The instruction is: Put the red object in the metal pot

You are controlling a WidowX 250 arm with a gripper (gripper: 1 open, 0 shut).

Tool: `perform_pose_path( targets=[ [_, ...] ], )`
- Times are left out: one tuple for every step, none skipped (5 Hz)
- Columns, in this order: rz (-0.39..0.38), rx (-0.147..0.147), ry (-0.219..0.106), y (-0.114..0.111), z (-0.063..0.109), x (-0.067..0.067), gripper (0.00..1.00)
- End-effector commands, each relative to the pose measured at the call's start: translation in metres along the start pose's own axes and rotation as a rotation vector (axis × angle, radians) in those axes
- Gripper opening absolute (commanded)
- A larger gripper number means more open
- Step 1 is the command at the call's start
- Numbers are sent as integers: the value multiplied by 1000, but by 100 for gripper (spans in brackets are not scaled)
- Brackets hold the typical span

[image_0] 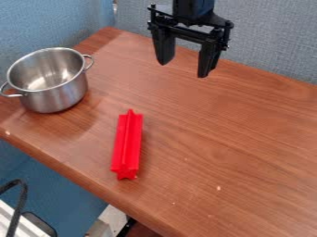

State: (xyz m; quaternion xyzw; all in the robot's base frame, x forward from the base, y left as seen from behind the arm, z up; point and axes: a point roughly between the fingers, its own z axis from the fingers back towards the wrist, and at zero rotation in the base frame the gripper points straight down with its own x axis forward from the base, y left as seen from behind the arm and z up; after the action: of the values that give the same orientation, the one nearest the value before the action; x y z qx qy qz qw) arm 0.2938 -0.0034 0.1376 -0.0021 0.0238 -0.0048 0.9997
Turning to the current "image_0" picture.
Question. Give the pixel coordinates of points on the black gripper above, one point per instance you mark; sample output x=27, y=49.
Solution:
x=192, y=13

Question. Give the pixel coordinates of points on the stainless steel pot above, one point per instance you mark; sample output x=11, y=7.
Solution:
x=49, y=79

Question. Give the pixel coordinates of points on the white table leg bracket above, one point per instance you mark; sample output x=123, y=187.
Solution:
x=110, y=224

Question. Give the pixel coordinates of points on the red star-shaped bar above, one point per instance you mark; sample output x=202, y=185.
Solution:
x=127, y=146

